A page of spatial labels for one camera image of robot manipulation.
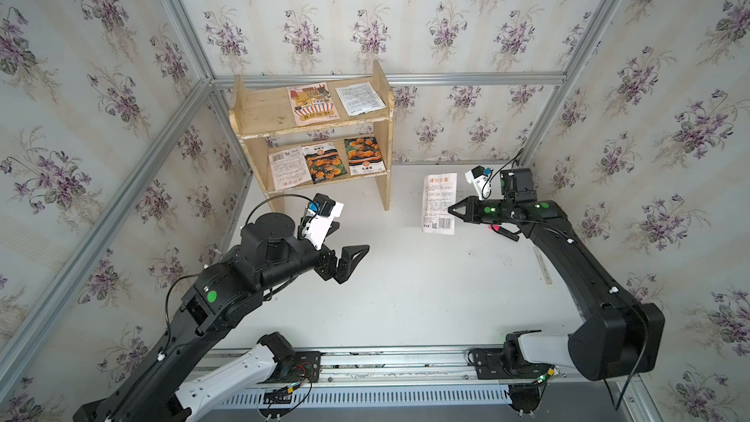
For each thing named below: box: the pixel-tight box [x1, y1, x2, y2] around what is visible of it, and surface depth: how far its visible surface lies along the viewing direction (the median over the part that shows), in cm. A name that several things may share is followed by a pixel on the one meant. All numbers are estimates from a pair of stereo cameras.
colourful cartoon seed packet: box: [286, 82, 340, 127], surface depth 77 cm
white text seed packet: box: [268, 146, 313, 191], surface depth 91 cm
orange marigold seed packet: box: [300, 141, 348, 184], surface depth 93 cm
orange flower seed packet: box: [343, 136, 387, 176], surface depth 95 cm
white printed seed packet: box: [334, 82, 387, 117], surface depth 78 cm
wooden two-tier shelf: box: [228, 59, 394, 212], surface depth 80 cm
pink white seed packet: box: [421, 172, 458, 236], surface depth 82 cm
